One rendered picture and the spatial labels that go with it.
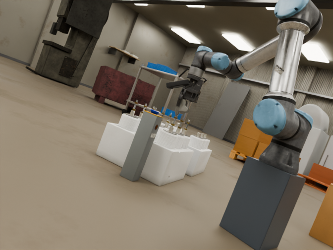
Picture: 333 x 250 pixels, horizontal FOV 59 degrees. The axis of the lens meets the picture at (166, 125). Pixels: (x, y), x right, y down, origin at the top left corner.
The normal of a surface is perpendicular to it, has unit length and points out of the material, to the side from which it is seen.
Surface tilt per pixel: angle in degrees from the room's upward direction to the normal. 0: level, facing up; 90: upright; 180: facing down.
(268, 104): 97
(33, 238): 0
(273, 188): 90
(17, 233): 0
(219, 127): 77
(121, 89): 90
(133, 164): 90
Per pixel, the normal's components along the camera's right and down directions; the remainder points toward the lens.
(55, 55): 0.60, 0.28
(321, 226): -0.52, -0.15
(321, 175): -0.67, -0.22
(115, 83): 0.32, 0.18
